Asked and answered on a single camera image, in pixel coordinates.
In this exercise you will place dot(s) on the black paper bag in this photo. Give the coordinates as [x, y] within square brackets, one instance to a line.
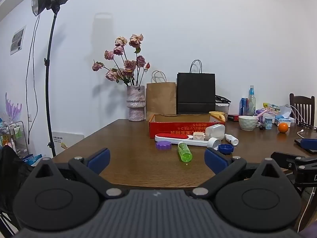
[195, 91]

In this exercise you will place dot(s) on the dark wooden chair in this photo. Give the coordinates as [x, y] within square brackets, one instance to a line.
[301, 109]

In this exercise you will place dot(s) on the yellow cup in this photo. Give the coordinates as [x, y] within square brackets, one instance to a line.
[218, 115]

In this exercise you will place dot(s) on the small blue and white bottle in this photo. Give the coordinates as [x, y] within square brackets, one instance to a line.
[268, 124]

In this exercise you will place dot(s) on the black cloth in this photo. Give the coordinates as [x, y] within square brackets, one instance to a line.
[10, 173]

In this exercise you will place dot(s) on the green plastic bottle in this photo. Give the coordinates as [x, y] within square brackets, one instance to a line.
[184, 152]

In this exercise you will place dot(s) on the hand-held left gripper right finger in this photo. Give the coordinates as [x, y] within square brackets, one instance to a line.
[215, 160]

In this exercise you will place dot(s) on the white round cap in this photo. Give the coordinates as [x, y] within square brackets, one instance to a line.
[213, 143]

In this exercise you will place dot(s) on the red cardboard box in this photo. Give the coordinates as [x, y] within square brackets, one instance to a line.
[171, 129]

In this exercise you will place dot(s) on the small beige block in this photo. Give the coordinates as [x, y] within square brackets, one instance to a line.
[198, 136]

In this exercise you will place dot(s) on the black rod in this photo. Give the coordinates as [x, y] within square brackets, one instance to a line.
[308, 126]

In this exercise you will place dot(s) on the dried pink roses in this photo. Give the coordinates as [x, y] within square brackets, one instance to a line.
[130, 65]

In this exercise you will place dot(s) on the black phone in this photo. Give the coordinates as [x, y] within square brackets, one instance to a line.
[298, 141]

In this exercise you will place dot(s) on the clear glass bottle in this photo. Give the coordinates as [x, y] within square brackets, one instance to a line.
[251, 104]

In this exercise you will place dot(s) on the purple pouch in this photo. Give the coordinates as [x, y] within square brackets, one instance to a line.
[260, 112]

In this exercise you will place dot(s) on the brown paper bag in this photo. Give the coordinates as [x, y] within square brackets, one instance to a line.
[161, 99]

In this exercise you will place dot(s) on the purple coral ornament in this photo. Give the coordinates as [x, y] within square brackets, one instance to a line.
[12, 109]

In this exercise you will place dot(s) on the white bowl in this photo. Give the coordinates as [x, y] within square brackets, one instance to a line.
[247, 124]

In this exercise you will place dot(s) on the purple lid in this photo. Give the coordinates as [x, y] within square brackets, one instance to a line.
[163, 145]

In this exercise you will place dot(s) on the blue packets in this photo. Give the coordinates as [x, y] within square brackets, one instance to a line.
[32, 160]

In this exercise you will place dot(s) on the colourful snack packet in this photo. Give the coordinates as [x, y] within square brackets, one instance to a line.
[271, 107]

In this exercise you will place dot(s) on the blue lid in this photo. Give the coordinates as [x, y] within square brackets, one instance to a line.
[225, 148]

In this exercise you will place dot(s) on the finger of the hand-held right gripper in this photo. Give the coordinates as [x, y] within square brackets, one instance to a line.
[309, 143]
[282, 157]

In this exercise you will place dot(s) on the flat red and black box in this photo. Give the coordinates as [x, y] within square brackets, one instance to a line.
[232, 117]

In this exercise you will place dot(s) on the orange fruit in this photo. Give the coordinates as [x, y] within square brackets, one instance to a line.
[283, 128]

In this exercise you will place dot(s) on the clear container with black lid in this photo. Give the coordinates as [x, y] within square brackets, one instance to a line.
[221, 107]

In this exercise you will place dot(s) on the pink marbled vase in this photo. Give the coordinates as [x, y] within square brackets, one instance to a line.
[135, 104]

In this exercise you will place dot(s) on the wall poster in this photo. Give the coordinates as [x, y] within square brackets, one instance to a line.
[17, 41]

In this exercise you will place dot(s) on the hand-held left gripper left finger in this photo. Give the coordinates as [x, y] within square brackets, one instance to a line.
[99, 160]

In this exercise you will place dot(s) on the blue drink can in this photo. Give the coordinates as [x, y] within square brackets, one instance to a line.
[243, 106]

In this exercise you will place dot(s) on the white plastic jar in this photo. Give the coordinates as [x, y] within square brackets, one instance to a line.
[214, 132]

